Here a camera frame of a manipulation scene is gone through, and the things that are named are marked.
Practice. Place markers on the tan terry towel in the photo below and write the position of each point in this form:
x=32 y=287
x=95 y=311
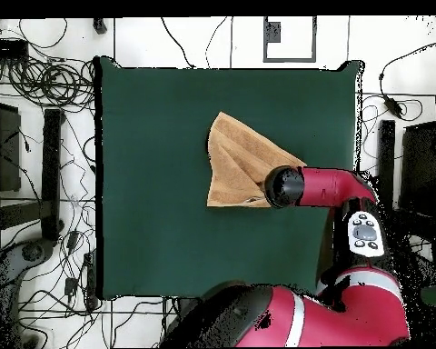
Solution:
x=236 y=163

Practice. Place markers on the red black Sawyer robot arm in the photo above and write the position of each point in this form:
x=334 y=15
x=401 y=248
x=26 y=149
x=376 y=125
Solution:
x=323 y=187

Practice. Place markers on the dark green table cloth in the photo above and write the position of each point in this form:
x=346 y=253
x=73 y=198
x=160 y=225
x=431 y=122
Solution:
x=167 y=163

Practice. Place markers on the black power strip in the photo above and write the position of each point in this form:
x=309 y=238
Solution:
x=91 y=280

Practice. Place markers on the black stand base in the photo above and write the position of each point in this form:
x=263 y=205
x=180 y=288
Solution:
x=51 y=163
x=387 y=152

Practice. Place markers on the black power adapter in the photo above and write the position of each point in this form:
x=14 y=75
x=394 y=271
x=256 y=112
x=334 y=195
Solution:
x=392 y=106

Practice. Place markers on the black computer case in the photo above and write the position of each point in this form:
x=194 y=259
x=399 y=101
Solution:
x=3 y=145
x=419 y=163

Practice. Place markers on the person's foot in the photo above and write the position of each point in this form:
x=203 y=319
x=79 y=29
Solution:
x=100 y=26

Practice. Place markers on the grey office chair base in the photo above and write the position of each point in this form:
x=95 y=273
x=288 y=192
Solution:
x=7 y=265

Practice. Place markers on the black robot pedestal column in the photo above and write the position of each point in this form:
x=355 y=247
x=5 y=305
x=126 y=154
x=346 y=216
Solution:
x=189 y=307

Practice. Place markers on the grey square frame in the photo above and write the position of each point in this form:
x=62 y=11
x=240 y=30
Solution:
x=290 y=59

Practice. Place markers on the black network switch box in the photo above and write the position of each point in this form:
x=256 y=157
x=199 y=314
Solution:
x=5 y=49

